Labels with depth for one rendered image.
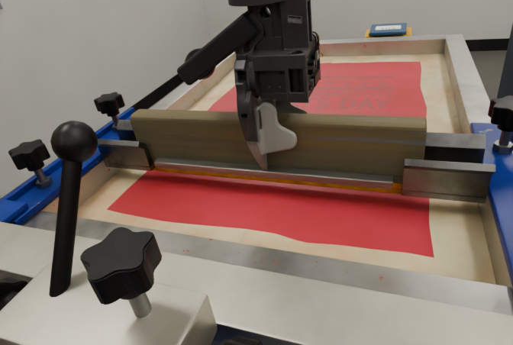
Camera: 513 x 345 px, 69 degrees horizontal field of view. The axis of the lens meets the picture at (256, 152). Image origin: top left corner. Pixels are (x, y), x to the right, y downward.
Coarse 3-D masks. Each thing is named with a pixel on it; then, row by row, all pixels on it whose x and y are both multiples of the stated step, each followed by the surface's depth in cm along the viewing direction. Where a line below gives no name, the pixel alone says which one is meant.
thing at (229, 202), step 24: (144, 192) 54; (168, 192) 53; (192, 192) 52; (216, 192) 51; (240, 192) 51; (264, 192) 50; (144, 216) 49; (168, 216) 48; (192, 216) 48; (216, 216) 47; (240, 216) 46
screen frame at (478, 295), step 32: (224, 64) 94; (448, 64) 78; (192, 96) 80; (480, 96) 58; (32, 224) 45; (96, 224) 43; (192, 256) 37; (224, 256) 36; (256, 256) 36; (288, 256) 35; (320, 256) 35; (384, 288) 31; (416, 288) 30; (448, 288) 30; (480, 288) 30; (512, 288) 29
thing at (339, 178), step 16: (160, 160) 53; (176, 160) 52; (192, 160) 52; (256, 176) 48; (272, 176) 47; (288, 176) 46; (304, 176) 45; (320, 176) 45; (336, 176) 44; (352, 176) 44; (368, 176) 43; (384, 176) 43
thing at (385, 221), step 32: (352, 64) 89; (384, 64) 86; (416, 64) 84; (416, 96) 69; (288, 192) 49; (320, 192) 48; (352, 192) 48; (384, 192) 47; (256, 224) 45; (288, 224) 44; (320, 224) 43; (352, 224) 43; (384, 224) 42; (416, 224) 41
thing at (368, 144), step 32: (160, 128) 51; (192, 128) 49; (224, 128) 47; (288, 128) 44; (320, 128) 43; (352, 128) 41; (384, 128) 40; (416, 128) 39; (224, 160) 50; (288, 160) 47; (320, 160) 45; (352, 160) 44; (384, 160) 42
